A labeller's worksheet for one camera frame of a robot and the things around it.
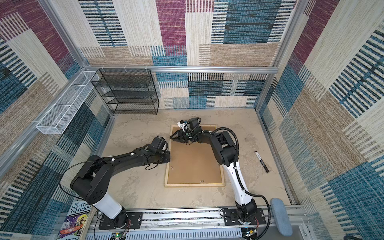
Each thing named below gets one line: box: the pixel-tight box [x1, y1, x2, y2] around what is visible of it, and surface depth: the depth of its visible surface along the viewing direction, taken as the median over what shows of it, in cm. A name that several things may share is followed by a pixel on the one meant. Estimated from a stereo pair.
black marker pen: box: [254, 150, 270, 173], surface depth 93 cm
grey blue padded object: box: [270, 198, 293, 237], surface depth 73 cm
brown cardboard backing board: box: [167, 126, 222, 184], surface depth 91 cm
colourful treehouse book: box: [56, 200, 97, 240], surface depth 73 cm
